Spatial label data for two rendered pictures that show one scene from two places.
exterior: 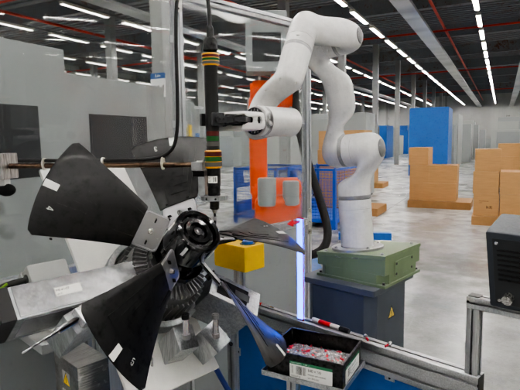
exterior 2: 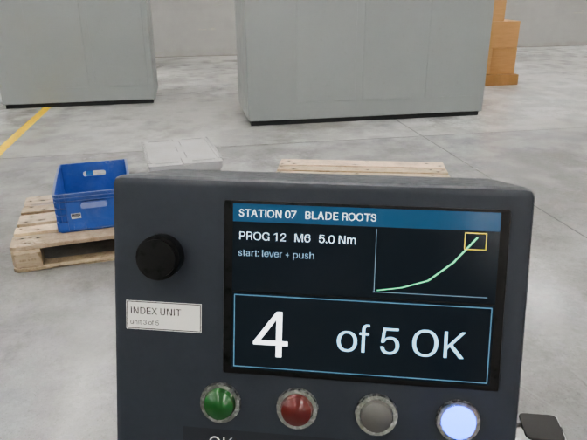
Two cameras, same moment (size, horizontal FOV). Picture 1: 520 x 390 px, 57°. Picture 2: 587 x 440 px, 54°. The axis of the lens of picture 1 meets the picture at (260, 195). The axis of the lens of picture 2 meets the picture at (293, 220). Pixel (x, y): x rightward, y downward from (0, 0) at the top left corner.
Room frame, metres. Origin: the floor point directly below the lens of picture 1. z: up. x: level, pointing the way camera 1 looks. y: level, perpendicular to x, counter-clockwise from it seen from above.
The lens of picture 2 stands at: (1.28, -0.87, 1.37)
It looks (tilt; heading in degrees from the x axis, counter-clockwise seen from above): 22 degrees down; 143
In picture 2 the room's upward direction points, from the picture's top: straight up
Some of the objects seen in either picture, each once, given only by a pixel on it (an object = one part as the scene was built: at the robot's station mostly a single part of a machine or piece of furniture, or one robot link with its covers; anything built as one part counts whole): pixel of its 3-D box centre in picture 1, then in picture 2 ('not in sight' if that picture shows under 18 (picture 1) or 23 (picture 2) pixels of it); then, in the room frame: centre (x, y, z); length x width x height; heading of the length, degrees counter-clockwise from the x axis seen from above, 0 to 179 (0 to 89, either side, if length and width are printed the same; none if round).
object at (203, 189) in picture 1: (210, 180); not in sight; (1.23, 0.13, 1.33); 0.09 x 0.07 x 0.10; 81
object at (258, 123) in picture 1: (242, 120); not in sight; (1.30, 0.04, 1.49); 0.11 x 0.10 x 0.07; 136
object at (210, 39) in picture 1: (212, 119); not in sight; (1.22, 0.12, 1.49); 0.04 x 0.04 x 0.46
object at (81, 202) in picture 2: not in sight; (94, 193); (-1.94, 0.11, 0.25); 0.60 x 0.41 x 0.22; 160
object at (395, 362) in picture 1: (329, 340); not in sight; (1.41, -0.20, 0.82); 0.90 x 0.04 x 0.08; 46
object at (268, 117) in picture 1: (258, 121); not in sight; (1.35, 0.00, 1.49); 0.09 x 0.03 x 0.08; 46
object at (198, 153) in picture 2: not in sight; (182, 175); (-1.77, 0.59, 0.31); 0.60 x 0.42 x 0.33; 160
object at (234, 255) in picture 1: (239, 255); not in sight; (1.69, 0.08, 1.02); 0.16 x 0.10 x 0.11; 46
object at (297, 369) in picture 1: (314, 356); not in sight; (1.25, -0.14, 0.85); 0.22 x 0.17 x 0.07; 62
